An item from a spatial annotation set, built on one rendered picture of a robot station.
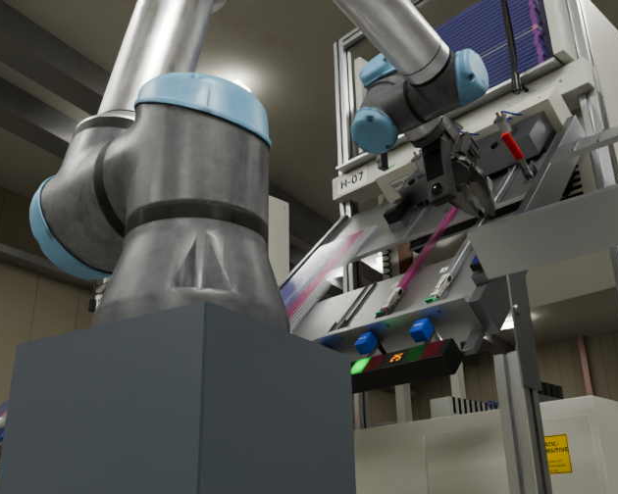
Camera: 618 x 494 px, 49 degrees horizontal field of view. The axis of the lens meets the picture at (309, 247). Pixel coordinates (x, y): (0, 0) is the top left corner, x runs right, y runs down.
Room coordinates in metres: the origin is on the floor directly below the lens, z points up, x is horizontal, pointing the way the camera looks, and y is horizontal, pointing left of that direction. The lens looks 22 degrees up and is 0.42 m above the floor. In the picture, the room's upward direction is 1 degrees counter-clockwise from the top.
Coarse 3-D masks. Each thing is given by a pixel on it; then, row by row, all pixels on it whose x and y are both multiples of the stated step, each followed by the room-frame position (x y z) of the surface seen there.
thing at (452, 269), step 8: (512, 168) 1.25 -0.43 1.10; (504, 176) 1.23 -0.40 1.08; (512, 176) 1.23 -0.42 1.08; (504, 184) 1.20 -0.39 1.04; (496, 192) 1.19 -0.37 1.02; (496, 200) 1.18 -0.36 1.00; (480, 216) 1.15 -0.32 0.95; (488, 216) 1.15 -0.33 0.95; (480, 224) 1.13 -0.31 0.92; (464, 248) 1.09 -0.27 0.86; (456, 256) 1.08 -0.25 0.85; (464, 256) 1.08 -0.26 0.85; (456, 264) 1.06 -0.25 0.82; (448, 272) 1.05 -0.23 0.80; (432, 296) 1.02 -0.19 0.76
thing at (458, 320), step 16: (432, 304) 0.98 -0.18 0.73; (448, 304) 0.96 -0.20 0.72; (464, 304) 0.95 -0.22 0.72; (384, 320) 1.05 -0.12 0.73; (400, 320) 1.03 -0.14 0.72; (416, 320) 1.01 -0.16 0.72; (432, 320) 1.00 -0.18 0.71; (448, 320) 0.98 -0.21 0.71; (464, 320) 0.97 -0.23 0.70; (320, 336) 1.15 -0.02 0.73; (336, 336) 1.13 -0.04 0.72; (352, 336) 1.11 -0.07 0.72; (384, 336) 1.07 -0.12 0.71; (400, 336) 1.06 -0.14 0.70; (448, 336) 1.01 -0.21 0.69; (464, 336) 1.00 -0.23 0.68; (352, 352) 1.14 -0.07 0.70; (384, 352) 1.11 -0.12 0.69
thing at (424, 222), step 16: (528, 160) 1.26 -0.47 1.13; (496, 176) 1.30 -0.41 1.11; (512, 192) 1.18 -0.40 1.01; (384, 208) 1.62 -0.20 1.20; (416, 208) 1.46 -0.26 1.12; (432, 208) 1.39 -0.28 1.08; (448, 208) 1.33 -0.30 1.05; (480, 208) 1.22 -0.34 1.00; (496, 208) 1.19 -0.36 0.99; (512, 208) 1.24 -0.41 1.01; (352, 224) 1.67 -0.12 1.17; (368, 224) 1.59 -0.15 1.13; (384, 224) 1.51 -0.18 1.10; (416, 224) 1.37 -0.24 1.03; (432, 224) 1.31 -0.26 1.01; (448, 224) 1.27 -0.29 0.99; (464, 224) 1.32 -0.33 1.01; (368, 240) 1.49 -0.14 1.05; (384, 240) 1.42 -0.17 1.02; (400, 240) 1.35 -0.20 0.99; (416, 240) 1.42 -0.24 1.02; (368, 256) 1.43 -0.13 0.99
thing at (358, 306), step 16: (416, 272) 1.16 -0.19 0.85; (432, 272) 1.13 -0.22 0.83; (464, 272) 1.05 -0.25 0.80; (368, 288) 1.25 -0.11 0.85; (384, 288) 1.20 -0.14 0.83; (416, 288) 1.12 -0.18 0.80; (432, 288) 1.08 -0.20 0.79; (448, 288) 1.03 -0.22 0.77; (464, 288) 1.01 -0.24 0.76; (320, 304) 1.35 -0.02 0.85; (336, 304) 1.29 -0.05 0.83; (352, 304) 1.23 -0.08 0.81; (368, 304) 1.19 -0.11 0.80; (400, 304) 1.11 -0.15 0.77; (416, 304) 1.07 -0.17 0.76; (304, 320) 1.33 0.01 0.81; (320, 320) 1.28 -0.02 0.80; (336, 320) 1.23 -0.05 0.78; (352, 320) 1.18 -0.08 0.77; (368, 320) 1.14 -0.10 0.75; (304, 336) 1.26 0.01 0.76
